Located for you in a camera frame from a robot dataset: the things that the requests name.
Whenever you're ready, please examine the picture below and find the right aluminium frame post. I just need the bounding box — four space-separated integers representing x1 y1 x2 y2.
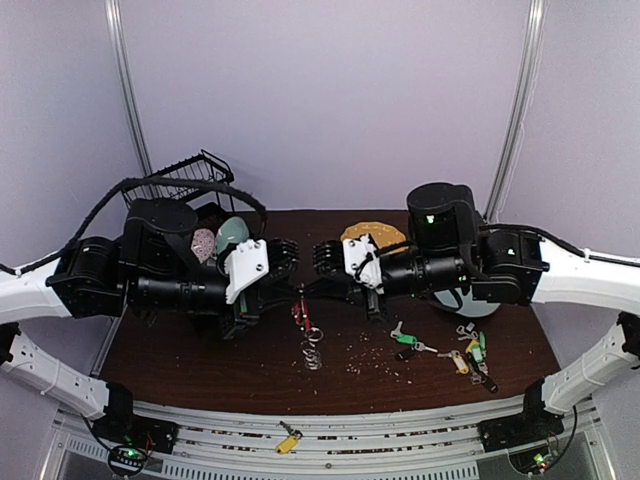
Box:
484 0 547 223

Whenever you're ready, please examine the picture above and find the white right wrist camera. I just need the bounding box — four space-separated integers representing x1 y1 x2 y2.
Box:
342 234 383 293

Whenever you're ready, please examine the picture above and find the light blue flower plate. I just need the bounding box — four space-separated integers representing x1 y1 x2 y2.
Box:
434 289 500 319

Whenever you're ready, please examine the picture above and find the yellow dotted plate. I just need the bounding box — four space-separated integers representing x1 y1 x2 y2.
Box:
340 221 407 248

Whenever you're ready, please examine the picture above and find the green ceramic bowl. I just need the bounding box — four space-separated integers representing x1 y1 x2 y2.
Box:
215 216 250 255

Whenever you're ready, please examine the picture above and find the pink patterned bowl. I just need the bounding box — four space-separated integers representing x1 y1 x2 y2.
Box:
191 228 216 264

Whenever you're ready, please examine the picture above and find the black key tag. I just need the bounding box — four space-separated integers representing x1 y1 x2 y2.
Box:
395 348 416 361

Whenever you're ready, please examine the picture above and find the left aluminium frame post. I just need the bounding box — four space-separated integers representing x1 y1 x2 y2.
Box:
105 0 153 175

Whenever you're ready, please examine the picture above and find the aluminium frame post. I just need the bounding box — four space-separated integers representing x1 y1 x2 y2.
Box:
484 0 547 223
105 0 153 175

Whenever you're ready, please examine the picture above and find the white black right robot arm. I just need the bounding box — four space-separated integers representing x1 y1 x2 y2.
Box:
304 182 639 452

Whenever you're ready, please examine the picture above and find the red handled key ring holder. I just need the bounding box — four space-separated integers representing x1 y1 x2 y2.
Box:
295 309 324 371

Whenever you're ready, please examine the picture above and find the green key tag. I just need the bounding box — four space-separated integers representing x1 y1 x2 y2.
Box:
390 321 438 353
467 332 486 365

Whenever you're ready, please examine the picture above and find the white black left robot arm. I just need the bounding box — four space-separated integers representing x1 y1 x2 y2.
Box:
1 177 299 452

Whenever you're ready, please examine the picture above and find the black wire dish rack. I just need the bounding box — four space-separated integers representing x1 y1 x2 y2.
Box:
118 148 236 226

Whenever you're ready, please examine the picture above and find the yellow key tag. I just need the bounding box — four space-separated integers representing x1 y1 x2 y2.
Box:
275 421 303 455
437 350 469 375

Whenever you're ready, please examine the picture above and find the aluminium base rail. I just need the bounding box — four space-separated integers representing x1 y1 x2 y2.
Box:
35 396 620 479

